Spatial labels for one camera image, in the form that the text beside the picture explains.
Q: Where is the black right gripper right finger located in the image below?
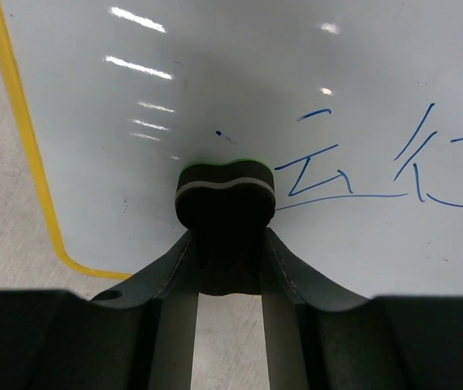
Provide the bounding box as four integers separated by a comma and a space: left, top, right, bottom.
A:
260, 229, 463, 389

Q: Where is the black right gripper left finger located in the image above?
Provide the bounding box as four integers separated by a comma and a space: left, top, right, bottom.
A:
0, 233, 199, 389

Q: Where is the black felt whiteboard eraser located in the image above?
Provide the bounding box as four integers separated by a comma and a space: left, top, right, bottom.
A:
175, 159, 276, 296

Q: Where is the yellow framed small whiteboard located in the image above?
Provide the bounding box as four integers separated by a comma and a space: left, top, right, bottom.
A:
0, 1, 463, 297

